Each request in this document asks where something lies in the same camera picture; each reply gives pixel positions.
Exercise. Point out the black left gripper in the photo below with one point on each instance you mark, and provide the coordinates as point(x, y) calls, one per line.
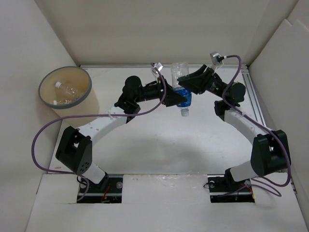
point(172, 97)

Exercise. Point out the beige bin with grey rim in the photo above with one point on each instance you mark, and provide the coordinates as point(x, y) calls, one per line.
point(87, 104)

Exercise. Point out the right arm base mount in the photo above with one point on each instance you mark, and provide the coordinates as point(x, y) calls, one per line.
point(222, 190)

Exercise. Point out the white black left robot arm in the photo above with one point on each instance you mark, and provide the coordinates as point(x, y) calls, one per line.
point(75, 147)

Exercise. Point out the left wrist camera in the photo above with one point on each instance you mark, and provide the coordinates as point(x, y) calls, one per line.
point(155, 70)

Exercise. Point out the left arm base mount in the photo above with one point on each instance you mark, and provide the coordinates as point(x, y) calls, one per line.
point(110, 192)

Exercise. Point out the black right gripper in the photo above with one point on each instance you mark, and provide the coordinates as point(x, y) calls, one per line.
point(196, 81)

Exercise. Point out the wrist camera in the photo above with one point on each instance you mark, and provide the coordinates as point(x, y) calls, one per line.
point(155, 70)
point(217, 60)

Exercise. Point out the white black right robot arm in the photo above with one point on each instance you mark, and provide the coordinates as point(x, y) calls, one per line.
point(270, 150)

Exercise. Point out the aluminium rail right edge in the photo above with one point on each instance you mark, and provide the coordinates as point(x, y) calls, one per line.
point(257, 112)

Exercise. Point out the blue label bottle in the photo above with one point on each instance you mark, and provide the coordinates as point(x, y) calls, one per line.
point(62, 101)
point(179, 70)

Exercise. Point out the clear unlabelled plastic bottle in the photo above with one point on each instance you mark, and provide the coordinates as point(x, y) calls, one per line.
point(68, 90)

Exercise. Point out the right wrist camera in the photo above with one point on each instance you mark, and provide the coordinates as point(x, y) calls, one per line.
point(217, 60)

